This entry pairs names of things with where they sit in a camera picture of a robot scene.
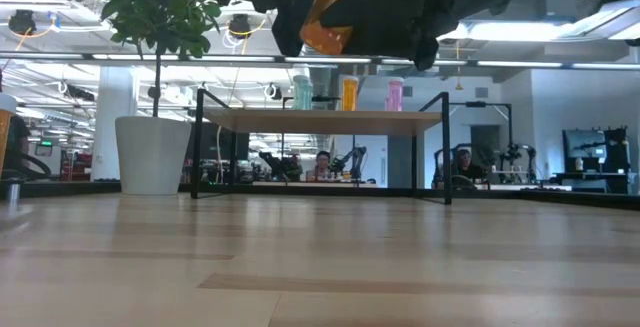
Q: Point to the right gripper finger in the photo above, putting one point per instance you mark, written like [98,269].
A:
[390,17]
[292,17]

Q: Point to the tall orange medicine bottle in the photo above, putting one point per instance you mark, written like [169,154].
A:
[350,94]
[325,32]

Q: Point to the purple medicine bottle white cap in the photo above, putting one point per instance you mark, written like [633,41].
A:
[396,94]

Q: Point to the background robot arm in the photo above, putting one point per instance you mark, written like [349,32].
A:
[352,159]

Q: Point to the short wide orange medicine bottle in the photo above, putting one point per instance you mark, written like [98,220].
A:
[4,132]

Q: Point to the small orange hanging pendant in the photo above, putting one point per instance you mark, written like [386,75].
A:
[458,86]

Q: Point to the green leafy plant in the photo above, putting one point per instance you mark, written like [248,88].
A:
[160,22]

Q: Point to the person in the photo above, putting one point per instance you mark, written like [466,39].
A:
[322,159]
[19,139]
[465,162]

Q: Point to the light wooden background desk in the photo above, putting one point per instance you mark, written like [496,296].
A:
[360,184]

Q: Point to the black computer monitor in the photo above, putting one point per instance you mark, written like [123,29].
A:
[585,144]

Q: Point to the white plant pot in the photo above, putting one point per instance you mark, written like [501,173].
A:
[152,157]

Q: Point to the black background cabinet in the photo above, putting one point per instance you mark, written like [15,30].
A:
[617,152]

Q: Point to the long ceiling light strip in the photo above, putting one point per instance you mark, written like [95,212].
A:
[60,56]

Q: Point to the green exit sign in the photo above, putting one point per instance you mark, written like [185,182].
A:
[46,143]

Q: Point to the wooden shelf black metal frame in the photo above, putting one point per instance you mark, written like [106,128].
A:
[325,122]

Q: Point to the black aluminium table frame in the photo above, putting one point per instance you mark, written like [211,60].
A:
[60,189]

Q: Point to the small silver metal post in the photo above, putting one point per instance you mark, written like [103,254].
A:
[13,194]

